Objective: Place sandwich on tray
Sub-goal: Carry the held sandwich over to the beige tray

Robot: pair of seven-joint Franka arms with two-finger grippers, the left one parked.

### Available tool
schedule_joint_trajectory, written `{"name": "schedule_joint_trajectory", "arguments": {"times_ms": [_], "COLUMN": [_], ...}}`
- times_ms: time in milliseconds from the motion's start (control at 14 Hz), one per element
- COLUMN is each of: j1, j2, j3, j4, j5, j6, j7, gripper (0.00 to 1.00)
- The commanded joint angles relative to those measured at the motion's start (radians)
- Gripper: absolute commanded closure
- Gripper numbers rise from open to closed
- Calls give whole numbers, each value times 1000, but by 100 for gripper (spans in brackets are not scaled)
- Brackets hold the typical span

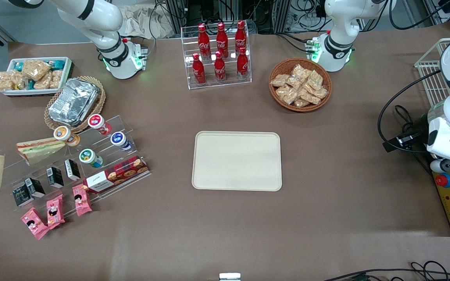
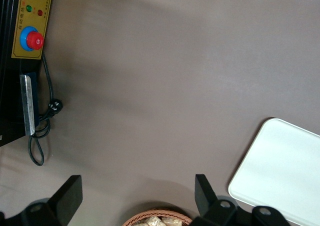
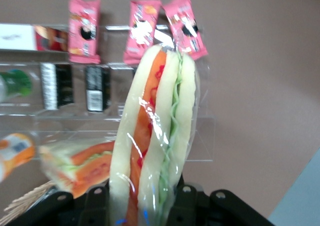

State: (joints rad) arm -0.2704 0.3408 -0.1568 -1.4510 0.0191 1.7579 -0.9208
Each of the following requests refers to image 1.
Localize white rectangular bin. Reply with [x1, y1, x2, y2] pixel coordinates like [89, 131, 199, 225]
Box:
[1, 57, 73, 96]

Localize crumpled beige cloth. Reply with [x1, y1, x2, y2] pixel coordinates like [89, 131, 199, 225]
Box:
[121, 5, 175, 40]

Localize green lid yogurt cup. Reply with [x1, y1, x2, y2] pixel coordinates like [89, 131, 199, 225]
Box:
[79, 149, 104, 169]

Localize brown table cover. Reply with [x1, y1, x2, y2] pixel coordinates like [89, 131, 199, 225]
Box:
[0, 21, 450, 281]

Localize white wire rack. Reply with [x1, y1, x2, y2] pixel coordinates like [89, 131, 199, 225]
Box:
[414, 37, 450, 108]

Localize grey robot base connector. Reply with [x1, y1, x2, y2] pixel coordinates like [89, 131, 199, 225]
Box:
[305, 37, 321, 63]
[132, 42, 148, 71]

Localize aluminium frame rack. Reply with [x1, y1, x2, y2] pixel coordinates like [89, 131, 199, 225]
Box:
[164, 0, 257, 34]

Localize red tartan cookie box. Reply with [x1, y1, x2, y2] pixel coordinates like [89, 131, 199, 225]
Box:
[83, 156, 150, 195]

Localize black power cable with plug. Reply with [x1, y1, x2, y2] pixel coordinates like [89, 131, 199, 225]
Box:
[395, 104, 430, 164]

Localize black camera cable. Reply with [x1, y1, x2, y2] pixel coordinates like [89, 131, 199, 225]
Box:
[377, 69, 444, 153]

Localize oval wicker basket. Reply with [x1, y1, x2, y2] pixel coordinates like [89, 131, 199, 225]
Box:
[44, 76, 106, 134]

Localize aluminium foil container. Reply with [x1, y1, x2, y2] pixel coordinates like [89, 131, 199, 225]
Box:
[48, 78, 100, 126]

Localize red lid yogurt cup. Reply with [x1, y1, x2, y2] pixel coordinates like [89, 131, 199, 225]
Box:
[87, 114, 113, 135]

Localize black floor cables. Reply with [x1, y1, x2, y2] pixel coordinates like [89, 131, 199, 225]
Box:
[322, 260, 450, 281]

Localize clear acrylic tiered shelf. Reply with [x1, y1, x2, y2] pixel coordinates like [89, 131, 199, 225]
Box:
[4, 115, 152, 213]

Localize clear acrylic bottle rack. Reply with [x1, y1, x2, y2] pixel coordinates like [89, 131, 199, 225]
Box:
[180, 20, 252, 91]

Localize blue lid yogurt cup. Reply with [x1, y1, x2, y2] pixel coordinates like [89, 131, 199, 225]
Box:
[110, 132, 132, 152]

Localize round wicker basket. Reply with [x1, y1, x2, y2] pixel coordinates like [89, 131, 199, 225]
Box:
[268, 58, 333, 113]

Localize orange lid yogurt cup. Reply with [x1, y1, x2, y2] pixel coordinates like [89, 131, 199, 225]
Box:
[53, 126, 80, 147]

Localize red cola bottle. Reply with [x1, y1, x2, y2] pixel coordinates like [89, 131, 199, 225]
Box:
[214, 51, 227, 83]
[235, 20, 247, 53]
[192, 53, 206, 85]
[236, 46, 249, 80]
[198, 24, 211, 60]
[216, 22, 229, 59]

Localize cream rectangular tray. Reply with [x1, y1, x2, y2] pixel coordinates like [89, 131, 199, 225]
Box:
[192, 131, 283, 192]

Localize pink snack packet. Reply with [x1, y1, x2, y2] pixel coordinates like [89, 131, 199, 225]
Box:
[20, 208, 50, 240]
[46, 194, 66, 229]
[72, 184, 93, 217]

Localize small black drink carton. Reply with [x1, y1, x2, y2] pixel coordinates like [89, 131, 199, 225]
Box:
[24, 177, 46, 199]
[12, 184, 34, 208]
[64, 158, 81, 181]
[46, 167, 65, 189]

